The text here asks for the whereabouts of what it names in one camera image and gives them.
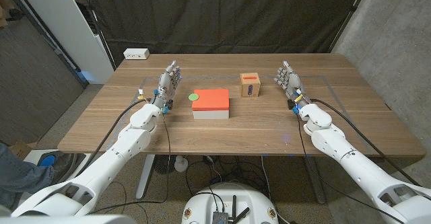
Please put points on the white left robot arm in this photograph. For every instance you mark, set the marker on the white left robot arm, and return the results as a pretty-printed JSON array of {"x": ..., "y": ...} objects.
[{"x": 111, "y": 160}]

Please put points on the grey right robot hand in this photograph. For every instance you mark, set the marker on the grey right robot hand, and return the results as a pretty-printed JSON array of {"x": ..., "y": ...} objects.
[{"x": 293, "y": 84}]

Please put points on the blue foot pedal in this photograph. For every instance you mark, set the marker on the blue foot pedal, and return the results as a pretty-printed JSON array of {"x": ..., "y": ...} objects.
[{"x": 48, "y": 160}]

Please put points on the wooden coin box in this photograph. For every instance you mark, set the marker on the wooden coin box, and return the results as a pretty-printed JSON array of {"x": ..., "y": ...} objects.
[{"x": 250, "y": 86}]

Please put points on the green coin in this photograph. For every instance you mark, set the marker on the green coin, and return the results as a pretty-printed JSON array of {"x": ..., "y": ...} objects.
[{"x": 193, "y": 97}]

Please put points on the grey module with black antennas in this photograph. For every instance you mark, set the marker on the grey module with black antennas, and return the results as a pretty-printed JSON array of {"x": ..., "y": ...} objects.
[{"x": 219, "y": 217}]

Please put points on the white table leg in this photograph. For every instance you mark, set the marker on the white table leg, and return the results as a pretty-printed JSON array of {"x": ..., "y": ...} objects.
[{"x": 145, "y": 177}]

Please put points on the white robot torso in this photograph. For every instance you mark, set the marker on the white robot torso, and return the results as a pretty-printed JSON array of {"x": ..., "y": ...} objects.
[{"x": 202, "y": 204}]

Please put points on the cardboard box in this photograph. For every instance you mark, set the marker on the cardboard box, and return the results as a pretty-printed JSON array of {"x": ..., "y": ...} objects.
[{"x": 22, "y": 149}]

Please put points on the person's leg in jeans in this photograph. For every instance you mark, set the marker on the person's leg in jeans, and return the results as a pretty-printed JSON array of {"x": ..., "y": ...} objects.
[{"x": 20, "y": 173}]

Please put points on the black curtain backdrop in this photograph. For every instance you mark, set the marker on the black curtain backdrop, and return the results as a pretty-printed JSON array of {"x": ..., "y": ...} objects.
[{"x": 219, "y": 15}]

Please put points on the small white round device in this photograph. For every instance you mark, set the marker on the small white round device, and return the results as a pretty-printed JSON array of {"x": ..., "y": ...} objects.
[{"x": 181, "y": 165}]

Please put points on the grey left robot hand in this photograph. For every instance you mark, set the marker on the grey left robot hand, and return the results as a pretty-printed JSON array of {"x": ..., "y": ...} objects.
[{"x": 166, "y": 86}]

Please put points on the white power strip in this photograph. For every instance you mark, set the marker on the white power strip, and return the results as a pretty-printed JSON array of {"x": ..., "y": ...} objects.
[{"x": 136, "y": 53}]

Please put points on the black backdrop stand pole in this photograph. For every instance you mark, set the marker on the black backdrop stand pole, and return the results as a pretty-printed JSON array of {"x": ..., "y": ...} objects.
[
  {"x": 351, "y": 15},
  {"x": 107, "y": 49}
]

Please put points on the white box with orange lid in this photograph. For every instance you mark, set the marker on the white box with orange lid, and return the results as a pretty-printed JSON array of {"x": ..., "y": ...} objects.
[{"x": 210, "y": 101}]

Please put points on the small black fan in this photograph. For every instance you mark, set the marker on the small black fan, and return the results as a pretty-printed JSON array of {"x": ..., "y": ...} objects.
[{"x": 165, "y": 165}]

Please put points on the white cabinet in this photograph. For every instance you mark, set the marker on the white cabinet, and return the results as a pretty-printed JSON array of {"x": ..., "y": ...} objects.
[{"x": 67, "y": 32}]

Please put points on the black shoe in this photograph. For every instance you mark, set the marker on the black shoe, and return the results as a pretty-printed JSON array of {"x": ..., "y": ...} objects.
[{"x": 67, "y": 163}]

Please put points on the grey table leg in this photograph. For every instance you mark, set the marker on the grey table leg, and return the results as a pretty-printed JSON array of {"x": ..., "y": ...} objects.
[{"x": 314, "y": 180}]

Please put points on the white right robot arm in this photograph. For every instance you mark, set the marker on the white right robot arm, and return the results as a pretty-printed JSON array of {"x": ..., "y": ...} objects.
[{"x": 353, "y": 163}]

